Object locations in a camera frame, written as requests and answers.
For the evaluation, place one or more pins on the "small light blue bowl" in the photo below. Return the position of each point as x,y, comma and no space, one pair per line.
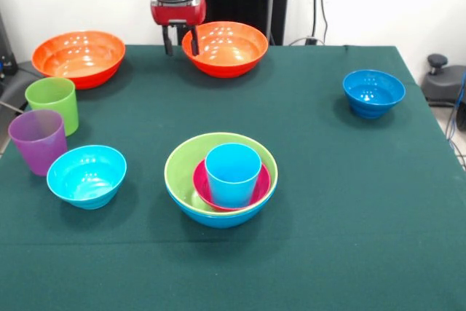
87,180

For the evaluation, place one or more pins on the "large blue bowl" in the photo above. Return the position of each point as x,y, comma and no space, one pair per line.
218,220

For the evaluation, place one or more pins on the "dark green table cloth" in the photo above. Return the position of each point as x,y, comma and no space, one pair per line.
327,216

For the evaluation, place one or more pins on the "small pink bowl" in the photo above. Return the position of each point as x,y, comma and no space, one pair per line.
264,187

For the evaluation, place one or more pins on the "black equipment box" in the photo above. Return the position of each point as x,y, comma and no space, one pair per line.
5,52

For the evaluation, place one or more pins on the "light blue cup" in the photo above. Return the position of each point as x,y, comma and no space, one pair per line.
233,180

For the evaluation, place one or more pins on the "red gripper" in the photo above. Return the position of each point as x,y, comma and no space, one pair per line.
178,14

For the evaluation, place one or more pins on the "large green bowl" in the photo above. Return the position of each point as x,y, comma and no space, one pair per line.
182,172

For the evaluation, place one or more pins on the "small dark blue bowl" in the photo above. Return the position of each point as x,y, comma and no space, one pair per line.
375,96

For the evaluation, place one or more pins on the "large orange bowl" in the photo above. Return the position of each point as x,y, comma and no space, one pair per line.
78,58
229,52

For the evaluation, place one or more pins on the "purple cup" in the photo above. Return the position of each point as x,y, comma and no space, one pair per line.
36,150

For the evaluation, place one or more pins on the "grey stand foot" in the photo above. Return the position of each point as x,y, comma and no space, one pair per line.
14,85
448,81

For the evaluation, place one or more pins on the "green cup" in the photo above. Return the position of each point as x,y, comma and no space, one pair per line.
62,107

